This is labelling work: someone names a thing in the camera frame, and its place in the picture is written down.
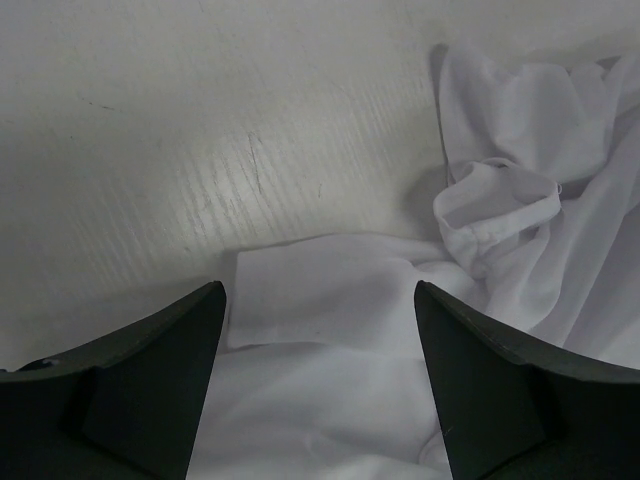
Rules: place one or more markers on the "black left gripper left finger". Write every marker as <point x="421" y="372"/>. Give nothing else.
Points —
<point x="124" y="406"/>

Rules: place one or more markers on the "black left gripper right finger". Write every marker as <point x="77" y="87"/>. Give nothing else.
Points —
<point x="511" y="406"/>

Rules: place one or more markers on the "white t shirt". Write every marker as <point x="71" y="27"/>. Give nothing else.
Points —
<point x="324" y="376"/>

